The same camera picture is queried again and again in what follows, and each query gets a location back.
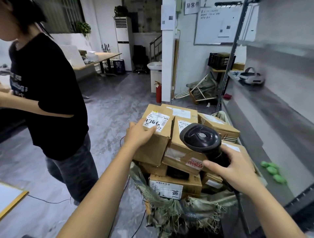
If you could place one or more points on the person's right hand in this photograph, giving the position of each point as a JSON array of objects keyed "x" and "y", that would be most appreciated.
[{"x": 240, "y": 174}]

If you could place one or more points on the person's left hand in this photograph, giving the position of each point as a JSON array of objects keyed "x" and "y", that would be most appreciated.
[{"x": 138, "y": 136}]

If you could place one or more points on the yellow corner label cardboard box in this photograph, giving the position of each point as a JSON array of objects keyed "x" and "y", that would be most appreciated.
[{"x": 213, "y": 179}]

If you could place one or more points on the red stamp label cardboard box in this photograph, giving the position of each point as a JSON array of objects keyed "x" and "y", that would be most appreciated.
[{"x": 176, "y": 147}]

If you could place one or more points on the black barcode scanner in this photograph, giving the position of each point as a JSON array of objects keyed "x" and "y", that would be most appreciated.
[{"x": 201, "y": 137}]

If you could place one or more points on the brown cardboard box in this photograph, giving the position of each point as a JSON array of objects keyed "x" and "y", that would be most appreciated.
[{"x": 238, "y": 66}]

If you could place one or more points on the person's left forearm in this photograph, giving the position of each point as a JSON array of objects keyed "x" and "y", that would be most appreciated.
[{"x": 98, "y": 203}]

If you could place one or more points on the person's right forearm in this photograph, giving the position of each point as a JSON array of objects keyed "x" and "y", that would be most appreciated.
[{"x": 274, "y": 213}]

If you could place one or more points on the metal shelving rack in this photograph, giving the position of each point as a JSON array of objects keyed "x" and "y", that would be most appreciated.
[{"x": 269, "y": 110}]

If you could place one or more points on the olive box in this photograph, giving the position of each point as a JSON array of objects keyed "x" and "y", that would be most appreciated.
[{"x": 223, "y": 54}]

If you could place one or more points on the red fire extinguisher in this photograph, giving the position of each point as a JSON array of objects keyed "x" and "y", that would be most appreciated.
[{"x": 158, "y": 94}]

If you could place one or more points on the brown wooden stick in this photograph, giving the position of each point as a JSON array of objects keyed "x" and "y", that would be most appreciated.
[{"x": 193, "y": 98}]

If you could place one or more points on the black plastic crate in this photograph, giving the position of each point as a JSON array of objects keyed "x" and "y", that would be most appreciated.
[
  {"x": 119, "y": 66},
  {"x": 220, "y": 62}
]

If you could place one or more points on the long wooden batten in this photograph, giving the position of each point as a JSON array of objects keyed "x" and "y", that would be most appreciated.
[{"x": 175, "y": 68}]

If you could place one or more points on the black office chair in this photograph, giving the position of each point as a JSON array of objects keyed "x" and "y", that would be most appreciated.
[{"x": 140, "y": 58}]

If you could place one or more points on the small red object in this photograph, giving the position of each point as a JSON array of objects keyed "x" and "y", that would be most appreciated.
[{"x": 227, "y": 96}]

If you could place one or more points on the light wooden table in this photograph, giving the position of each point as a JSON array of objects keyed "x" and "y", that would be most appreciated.
[{"x": 105, "y": 57}]

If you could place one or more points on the metal stair railing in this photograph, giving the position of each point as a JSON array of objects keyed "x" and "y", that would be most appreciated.
[{"x": 157, "y": 47}]

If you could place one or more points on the white desktop device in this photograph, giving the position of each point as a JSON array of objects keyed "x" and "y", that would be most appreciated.
[{"x": 92, "y": 57}]

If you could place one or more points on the white floor air conditioner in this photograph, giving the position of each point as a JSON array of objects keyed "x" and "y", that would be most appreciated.
[{"x": 123, "y": 44}]

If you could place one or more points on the white VR headset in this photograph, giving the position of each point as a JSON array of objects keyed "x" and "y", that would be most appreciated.
[{"x": 251, "y": 77}]

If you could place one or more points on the teal plastic wrapper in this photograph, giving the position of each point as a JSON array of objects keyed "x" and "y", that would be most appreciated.
[{"x": 237, "y": 74}]

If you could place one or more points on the yellow wooden stand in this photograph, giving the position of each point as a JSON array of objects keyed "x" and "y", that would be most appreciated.
[{"x": 220, "y": 70}]

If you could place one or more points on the green leafy plant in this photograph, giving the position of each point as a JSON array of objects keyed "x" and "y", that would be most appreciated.
[{"x": 83, "y": 28}]

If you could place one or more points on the white paper notice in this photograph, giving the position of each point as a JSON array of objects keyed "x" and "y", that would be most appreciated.
[
  {"x": 168, "y": 17},
  {"x": 192, "y": 6}
]

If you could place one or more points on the dark potted plant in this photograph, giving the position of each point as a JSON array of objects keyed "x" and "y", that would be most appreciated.
[{"x": 121, "y": 11}]

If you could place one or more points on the yellow edged wooden board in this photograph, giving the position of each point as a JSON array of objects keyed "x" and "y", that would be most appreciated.
[{"x": 18, "y": 199}]

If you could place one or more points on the white paper sheet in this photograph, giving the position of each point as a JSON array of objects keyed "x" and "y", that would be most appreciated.
[{"x": 9, "y": 196}]

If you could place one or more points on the white metal folding frame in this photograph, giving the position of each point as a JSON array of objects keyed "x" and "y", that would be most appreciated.
[{"x": 181, "y": 94}]

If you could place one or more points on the white wall board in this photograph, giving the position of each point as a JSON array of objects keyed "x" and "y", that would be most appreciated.
[{"x": 208, "y": 34}]

